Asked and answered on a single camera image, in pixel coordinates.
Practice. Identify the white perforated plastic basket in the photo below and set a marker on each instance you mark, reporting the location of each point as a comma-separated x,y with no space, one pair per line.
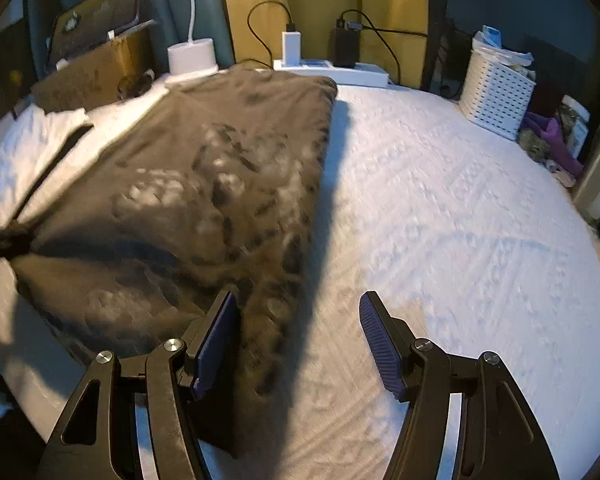
498,84

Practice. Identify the grey fuzzy ball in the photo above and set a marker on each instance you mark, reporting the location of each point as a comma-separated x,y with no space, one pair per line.
535,147

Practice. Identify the clear jar white lid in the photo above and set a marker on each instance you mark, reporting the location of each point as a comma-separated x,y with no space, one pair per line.
574,119

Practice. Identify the white power strip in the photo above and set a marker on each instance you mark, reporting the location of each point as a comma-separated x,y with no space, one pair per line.
362,74

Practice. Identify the black charger plug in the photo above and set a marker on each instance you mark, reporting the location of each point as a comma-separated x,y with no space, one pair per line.
345,43

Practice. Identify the white charger plug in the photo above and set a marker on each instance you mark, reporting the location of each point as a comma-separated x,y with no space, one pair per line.
291,43

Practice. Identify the dark brown t-shirt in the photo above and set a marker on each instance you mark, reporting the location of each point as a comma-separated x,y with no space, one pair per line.
215,187

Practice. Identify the brown cardboard box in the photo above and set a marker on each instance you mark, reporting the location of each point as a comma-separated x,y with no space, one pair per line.
95,79

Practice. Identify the purple cloth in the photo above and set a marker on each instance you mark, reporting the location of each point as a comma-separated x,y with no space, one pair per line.
548,130

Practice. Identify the white pillow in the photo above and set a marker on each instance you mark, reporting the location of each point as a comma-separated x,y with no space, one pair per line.
27,145

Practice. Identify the yellow curtain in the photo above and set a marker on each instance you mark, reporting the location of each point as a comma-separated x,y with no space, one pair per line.
399,46

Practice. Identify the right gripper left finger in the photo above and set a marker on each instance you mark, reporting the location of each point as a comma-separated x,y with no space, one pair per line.
182,392

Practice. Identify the tablet with dark screen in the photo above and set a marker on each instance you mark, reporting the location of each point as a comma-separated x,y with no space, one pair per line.
91,23

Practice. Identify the white desk lamp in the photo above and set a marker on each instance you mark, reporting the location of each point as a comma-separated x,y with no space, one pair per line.
190,60

